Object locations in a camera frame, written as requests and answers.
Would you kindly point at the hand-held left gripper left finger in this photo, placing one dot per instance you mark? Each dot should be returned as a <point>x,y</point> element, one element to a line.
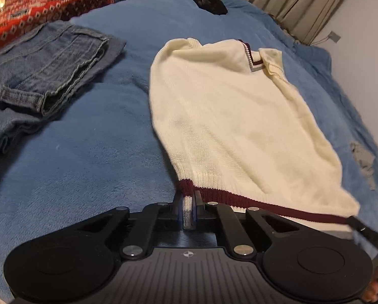
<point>177,210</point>

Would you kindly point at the small black cloth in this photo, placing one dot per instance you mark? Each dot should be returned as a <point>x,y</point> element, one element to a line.
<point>208,1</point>

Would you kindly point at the cream knit sweater vest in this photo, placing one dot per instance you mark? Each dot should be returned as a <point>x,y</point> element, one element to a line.
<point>233,126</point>

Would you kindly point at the folded blue jeans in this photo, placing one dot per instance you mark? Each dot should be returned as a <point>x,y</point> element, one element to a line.
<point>49,66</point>

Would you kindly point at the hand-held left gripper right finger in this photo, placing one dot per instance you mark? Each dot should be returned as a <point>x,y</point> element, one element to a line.
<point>194,211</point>

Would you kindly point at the grey crumpled cloth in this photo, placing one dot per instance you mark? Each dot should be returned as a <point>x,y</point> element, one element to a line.
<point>363,160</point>

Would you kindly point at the blue fleece blanket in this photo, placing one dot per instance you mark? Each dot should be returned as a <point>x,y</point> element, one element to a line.
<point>97,152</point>

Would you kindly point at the red patterned tablecloth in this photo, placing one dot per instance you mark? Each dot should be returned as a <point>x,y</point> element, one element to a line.
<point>33,9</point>

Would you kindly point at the person's right hand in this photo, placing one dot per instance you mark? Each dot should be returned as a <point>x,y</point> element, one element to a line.
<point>373,291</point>

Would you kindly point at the beige curtain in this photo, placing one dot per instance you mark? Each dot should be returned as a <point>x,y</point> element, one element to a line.
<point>296,0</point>

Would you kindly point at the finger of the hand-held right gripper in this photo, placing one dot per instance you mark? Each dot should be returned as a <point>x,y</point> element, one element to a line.
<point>366,232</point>

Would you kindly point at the wall socket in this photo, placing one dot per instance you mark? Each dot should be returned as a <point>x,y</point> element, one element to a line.
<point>334,36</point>

